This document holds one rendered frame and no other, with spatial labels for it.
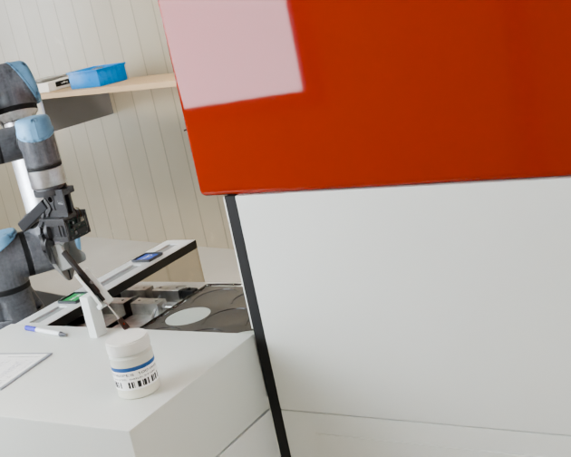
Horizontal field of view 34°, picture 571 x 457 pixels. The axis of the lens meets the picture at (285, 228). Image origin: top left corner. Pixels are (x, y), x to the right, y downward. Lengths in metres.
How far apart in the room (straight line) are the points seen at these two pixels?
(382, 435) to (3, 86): 1.35
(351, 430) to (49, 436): 0.50
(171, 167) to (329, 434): 4.45
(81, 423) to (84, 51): 5.06
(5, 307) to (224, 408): 0.97
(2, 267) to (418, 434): 1.23
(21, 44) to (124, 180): 1.29
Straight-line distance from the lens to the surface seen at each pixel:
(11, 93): 2.48
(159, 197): 6.22
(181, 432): 1.54
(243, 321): 1.94
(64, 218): 2.05
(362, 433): 1.66
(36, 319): 2.10
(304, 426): 1.71
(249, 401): 1.68
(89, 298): 1.84
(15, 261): 2.44
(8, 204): 7.86
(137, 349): 1.51
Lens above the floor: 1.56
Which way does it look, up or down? 15 degrees down
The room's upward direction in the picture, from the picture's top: 11 degrees counter-clockwise
